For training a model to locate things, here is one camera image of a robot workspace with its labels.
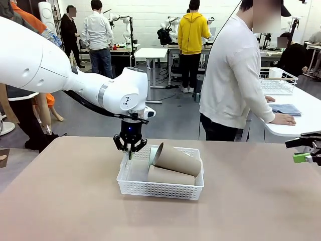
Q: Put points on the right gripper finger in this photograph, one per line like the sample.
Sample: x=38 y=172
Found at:
x=302 y=157
x=303 y=141

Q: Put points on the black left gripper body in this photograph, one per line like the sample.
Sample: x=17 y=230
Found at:
x=131 y=130

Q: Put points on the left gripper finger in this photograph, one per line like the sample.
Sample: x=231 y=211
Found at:
x=120 y=143
x=139 y=146

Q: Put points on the blue cloth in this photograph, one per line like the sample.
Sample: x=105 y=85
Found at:
x=286 y=110

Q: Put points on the brown cup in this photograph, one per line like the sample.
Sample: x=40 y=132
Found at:
x=178 y=160
x=170 y=178

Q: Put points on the white perforated plastic basket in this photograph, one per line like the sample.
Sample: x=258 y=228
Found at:
x=160 y=192

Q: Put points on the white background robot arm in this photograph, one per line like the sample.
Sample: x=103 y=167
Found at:
x=126 y=27
x=174 y=31

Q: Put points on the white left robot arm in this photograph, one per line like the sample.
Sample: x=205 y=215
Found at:
x=37 y=62

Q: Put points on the person's right hand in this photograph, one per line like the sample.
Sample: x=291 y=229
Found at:
x=284 y=120

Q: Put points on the person's left hand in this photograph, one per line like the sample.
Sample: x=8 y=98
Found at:
x=270 y=99

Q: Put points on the white rounded table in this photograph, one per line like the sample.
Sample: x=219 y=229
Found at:
x=308 y=120

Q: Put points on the black power strip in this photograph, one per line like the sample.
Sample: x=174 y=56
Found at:
x=173 y=87

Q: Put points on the white height-adjustable table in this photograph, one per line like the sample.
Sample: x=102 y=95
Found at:
x=150 y=52

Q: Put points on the black thin stand pole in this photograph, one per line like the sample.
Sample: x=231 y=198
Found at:
x=131 y=50

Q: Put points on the wooden desk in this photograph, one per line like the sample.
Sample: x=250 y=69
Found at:
x=123 y=50

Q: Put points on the person in black hoodie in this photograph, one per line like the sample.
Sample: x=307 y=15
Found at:
x=293 y=57

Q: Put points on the small red object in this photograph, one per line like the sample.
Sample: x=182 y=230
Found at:
x=115 y=47

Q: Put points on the grey desk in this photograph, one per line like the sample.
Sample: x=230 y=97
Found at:
x=174 y=50

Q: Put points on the figure in green puffer vest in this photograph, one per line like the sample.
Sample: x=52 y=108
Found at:
x=27 y=125

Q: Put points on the black office chair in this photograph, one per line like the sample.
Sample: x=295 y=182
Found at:
x=85 y=46

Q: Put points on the person in white sweater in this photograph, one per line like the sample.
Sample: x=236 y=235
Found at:
x=230 y=75

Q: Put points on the black bag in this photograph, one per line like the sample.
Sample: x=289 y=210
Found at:
x=164 y=36

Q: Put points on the seated person in grey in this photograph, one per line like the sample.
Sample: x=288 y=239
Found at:
x=316 y=38

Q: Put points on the person in white shirt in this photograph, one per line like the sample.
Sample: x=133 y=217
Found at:
x=97 y=30

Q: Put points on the white round fan base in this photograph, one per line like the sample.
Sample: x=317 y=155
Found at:
x=6 y=128

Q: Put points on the person in black outfit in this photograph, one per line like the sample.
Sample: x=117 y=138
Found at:
x=69 y=32

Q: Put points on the person in yellow hoodie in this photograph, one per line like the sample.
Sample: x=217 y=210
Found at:
x=193 y=32

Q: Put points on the brown board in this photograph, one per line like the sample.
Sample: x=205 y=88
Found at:
x=4 y=163

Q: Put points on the mannequin in orange garment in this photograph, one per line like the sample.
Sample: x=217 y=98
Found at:
x=27 y=17

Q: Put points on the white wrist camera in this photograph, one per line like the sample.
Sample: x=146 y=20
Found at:
x=150 y=113

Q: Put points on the black camera tripod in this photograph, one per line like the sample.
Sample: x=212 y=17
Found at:
x=294 y=27

